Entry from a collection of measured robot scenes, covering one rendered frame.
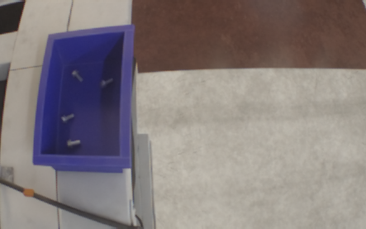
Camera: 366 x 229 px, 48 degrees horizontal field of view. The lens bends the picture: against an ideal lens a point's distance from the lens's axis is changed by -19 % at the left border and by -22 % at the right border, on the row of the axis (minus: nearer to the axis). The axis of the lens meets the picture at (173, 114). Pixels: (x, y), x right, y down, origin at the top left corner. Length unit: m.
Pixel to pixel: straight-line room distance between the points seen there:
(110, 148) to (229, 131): 0.98
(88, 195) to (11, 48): 0.35
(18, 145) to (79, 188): 0.14
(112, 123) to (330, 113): 1.18
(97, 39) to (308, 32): 1.34
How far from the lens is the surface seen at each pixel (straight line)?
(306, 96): 1.81
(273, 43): 1.91
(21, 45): 0.91
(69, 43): 0.79
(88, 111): 0.78
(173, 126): 1.69
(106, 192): 0.73
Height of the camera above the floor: 1.52
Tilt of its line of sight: 63 degrees down
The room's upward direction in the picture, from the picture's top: 1 degrees counter-clockwise
